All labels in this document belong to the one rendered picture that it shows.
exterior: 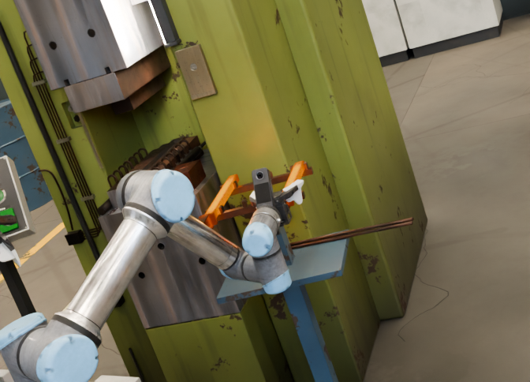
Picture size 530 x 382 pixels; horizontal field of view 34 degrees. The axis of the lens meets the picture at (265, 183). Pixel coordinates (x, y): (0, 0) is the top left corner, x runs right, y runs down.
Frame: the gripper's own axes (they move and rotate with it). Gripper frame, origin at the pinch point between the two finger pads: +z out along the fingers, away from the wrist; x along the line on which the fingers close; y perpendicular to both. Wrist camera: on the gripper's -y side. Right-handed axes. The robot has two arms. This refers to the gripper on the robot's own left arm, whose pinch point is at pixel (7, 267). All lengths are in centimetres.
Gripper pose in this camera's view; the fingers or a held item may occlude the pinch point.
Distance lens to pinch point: 287.5
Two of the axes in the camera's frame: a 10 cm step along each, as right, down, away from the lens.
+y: -5.1, 4.2, -7.5
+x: 8.0, -0.9, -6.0
